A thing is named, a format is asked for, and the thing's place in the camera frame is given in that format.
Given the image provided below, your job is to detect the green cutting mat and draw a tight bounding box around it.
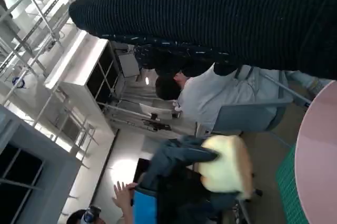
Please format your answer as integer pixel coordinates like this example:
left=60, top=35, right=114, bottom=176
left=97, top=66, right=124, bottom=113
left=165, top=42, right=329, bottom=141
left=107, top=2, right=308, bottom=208
left=275, top=144, right=309, bottom=224

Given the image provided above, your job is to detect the grey flat monitor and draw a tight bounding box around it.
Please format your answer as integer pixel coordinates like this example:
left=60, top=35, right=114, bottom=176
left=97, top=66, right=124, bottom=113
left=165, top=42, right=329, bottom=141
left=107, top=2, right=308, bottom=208
left=115, top=42, right=140, bottom=77

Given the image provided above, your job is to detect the seated person in white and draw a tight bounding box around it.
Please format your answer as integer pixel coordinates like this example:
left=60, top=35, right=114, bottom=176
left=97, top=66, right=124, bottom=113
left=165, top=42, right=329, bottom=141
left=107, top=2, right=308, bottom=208
left=154, top=64, right=327, bottom=134

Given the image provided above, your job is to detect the grey cabinet with dark windows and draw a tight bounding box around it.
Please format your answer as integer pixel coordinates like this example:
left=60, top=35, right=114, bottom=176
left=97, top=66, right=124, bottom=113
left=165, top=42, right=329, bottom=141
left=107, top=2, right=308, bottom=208
left=0, top=104, right=83, bottom=224

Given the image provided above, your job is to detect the black monitor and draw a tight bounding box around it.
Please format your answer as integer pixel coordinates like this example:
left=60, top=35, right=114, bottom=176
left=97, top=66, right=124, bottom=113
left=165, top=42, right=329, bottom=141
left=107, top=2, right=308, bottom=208
left=133, top=157, right=152, bottom=184

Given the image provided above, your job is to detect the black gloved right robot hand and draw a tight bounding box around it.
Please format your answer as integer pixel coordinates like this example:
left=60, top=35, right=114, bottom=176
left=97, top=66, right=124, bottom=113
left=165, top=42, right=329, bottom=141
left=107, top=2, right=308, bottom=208
left=68, top=0, right=337, bottom=81

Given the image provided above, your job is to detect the pink bowl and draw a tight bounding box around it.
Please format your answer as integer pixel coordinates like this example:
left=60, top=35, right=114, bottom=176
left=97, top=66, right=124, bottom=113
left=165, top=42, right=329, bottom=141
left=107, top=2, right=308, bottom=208
left=294, top=80, right=337, bottom=224

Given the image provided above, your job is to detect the white sheet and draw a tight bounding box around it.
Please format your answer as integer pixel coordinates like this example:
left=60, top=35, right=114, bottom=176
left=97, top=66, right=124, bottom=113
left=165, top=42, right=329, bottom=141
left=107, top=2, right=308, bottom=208
left=138, top=103, right=171, bottom=119

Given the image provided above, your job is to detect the round toy bread bun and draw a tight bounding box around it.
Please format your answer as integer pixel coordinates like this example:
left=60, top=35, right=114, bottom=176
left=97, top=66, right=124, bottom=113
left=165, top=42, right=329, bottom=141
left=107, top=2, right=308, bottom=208
left=197, top=134, right=255, bottom=200

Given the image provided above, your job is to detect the blue round sign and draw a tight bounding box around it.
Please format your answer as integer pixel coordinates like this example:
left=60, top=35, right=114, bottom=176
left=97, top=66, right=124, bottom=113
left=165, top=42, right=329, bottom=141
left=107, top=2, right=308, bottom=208
left=12, top=75, right=26, bottom=90

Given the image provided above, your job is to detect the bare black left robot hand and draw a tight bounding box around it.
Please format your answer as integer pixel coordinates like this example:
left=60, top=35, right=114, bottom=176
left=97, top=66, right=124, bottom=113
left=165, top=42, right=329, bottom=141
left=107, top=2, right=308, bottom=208
left=133, top=134, right=239, bottom=224

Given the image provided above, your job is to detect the black tripod device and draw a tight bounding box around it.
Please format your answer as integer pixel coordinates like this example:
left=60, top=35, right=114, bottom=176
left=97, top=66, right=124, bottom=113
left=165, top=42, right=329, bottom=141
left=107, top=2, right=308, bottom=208
left=142, top=113, right=172, bottom=132

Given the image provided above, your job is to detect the dark VR headset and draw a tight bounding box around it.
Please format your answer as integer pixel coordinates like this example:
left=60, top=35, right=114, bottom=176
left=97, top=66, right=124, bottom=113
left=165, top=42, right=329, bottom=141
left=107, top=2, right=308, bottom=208
left=83, top=206, right=103, bottom=222

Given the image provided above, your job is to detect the grey office chair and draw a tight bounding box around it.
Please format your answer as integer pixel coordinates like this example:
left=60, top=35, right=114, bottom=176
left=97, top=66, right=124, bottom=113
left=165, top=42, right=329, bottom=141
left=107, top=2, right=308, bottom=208
left=212, top=65, right=314, bottom=198

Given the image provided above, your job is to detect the white open shelf cabinet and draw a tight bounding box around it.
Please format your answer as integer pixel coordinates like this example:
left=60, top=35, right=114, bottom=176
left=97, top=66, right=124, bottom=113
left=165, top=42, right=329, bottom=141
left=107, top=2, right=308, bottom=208
left=44, top=30, right=124, bottom=115

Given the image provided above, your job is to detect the person in striped clothing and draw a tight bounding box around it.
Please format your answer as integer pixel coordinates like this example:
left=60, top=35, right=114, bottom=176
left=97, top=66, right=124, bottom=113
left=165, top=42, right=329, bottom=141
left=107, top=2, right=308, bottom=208
left=65, top=180, right=138, bottom=224

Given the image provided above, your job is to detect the person's hand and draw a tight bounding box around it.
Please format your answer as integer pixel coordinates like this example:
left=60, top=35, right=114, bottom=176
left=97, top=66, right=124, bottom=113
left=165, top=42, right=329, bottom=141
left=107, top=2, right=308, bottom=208
left=112, top=180, right=138, bottom=210

